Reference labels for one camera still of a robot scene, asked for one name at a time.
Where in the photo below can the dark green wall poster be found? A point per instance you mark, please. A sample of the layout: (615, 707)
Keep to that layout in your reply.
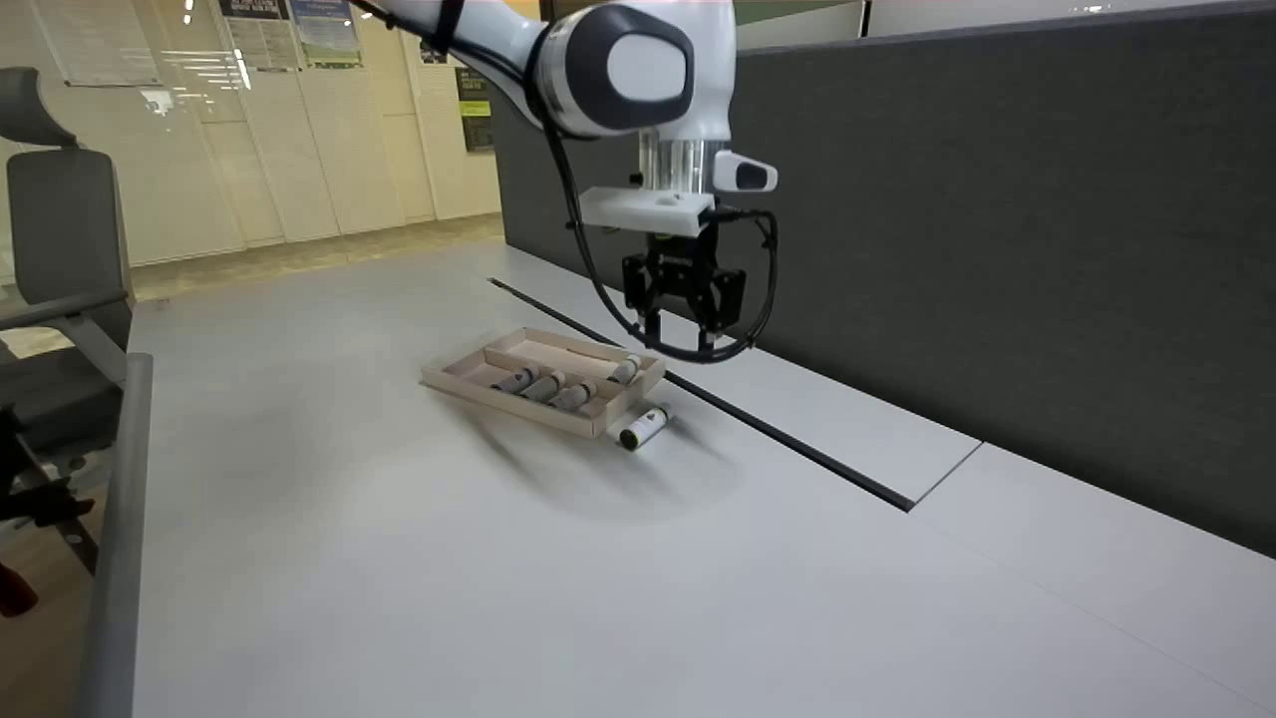
(473, 113)

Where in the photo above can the light wooden segmented tray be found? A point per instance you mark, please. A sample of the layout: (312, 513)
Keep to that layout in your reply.
(478, 371)

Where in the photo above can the grey office chair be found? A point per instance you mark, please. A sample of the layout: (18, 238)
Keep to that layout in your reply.
(66, 239)

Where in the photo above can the small white bottle dark cap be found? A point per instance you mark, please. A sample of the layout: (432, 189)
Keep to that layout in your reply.
(644, 428)
(630, 371)

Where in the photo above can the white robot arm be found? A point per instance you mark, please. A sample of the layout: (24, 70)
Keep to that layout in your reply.
(623, 73)

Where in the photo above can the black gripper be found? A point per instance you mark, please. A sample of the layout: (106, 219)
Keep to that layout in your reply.
(682, 278)

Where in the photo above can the small white blue-label bottle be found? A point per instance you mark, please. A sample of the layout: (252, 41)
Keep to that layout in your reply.
(570, 395)
(545, 388)
(515, 383)

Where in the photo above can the white panel behind divider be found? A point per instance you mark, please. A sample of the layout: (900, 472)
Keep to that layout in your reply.
(800, 25)

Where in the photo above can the dark grey fabric divider panel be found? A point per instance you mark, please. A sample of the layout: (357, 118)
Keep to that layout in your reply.
(999, 239)

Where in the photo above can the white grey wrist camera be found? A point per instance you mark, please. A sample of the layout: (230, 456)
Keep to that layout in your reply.
(743, 171)

